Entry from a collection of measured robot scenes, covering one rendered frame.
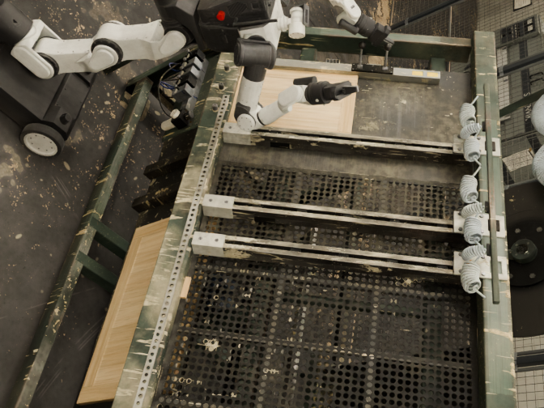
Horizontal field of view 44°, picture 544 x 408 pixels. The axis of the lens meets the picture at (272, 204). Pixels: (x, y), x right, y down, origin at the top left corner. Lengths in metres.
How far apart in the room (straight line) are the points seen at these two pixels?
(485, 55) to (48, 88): 2.08
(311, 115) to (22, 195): 1.40
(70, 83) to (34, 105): 0.26
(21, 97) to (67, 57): 0.29
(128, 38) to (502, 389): 2.03
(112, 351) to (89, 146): 1.20
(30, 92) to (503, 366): 2.34
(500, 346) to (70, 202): 2.14
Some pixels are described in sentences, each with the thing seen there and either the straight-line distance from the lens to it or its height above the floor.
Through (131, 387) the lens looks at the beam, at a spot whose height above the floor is 0.85.
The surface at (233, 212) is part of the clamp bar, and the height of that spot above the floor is 1.02.
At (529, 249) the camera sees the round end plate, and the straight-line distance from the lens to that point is 3.14.
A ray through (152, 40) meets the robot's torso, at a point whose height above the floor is 0.85.
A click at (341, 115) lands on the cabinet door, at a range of 3.11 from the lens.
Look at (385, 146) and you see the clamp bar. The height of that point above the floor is 1.52.
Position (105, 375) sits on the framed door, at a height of 0.38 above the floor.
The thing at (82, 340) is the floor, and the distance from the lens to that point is 3.39.
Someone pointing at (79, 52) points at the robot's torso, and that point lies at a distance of 3.18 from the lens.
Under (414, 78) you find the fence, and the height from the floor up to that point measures 1.58.
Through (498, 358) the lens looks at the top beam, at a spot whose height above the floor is 1.88.
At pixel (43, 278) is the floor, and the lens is 3.30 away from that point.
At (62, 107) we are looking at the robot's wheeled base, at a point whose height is 0.19.
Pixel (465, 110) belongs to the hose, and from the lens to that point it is 2.94.
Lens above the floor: 2.64
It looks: 33 degrees down
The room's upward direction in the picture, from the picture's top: 72 degrees clockwise
